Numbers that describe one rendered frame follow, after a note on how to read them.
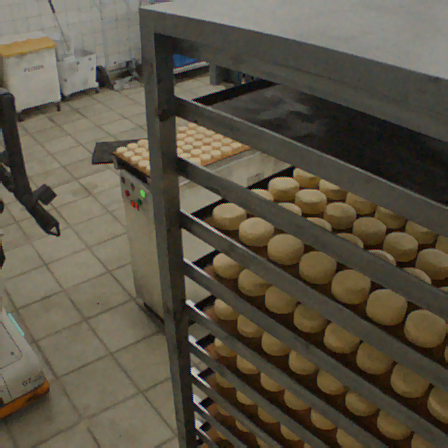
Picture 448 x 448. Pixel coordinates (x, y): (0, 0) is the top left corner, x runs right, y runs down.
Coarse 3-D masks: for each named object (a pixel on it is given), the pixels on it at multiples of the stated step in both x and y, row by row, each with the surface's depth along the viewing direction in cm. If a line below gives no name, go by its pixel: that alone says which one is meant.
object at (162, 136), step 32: (160, 64) 66; (160, 96) 69; (160, 128) 71; (160, 160) 74; (160, 192) 77; (160, 224) 80; (160, 256) 84; (160, 288) 89; (192, 384) 102; (192, 416) 107
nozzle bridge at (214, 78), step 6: (210, 66) 275; (216, 66) 272; (210, 72) 277; (216, 72) 274; (222, 72) 277; (228, 72) 279; (234, 72) 275; (240, 72) 271; (210, 78) 279; (216, 78) 276; (222, 78) 279; (228, 78) 281; (234, 78) 277; (240, 78) 273; (258, 78) 263; (210, 84) 280; (216, 84) 278; (222, 84) 279; (228, 84) 275; (234, 84) 272
